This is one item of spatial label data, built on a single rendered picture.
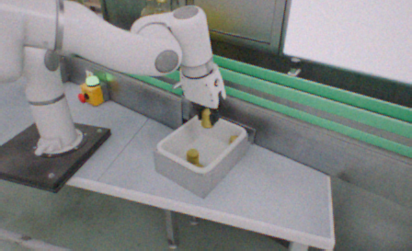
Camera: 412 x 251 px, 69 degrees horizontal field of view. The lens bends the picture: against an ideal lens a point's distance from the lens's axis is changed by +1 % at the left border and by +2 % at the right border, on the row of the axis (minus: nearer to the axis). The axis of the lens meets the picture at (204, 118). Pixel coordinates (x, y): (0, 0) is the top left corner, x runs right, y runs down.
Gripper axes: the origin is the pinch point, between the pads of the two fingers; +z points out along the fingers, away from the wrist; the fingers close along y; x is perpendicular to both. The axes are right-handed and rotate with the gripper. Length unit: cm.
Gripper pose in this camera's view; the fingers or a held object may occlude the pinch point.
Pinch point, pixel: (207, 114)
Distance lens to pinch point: 77.8
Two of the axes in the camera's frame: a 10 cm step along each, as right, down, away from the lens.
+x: -5.5, 6.6, -5.1
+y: -8.2, -3.1, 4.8
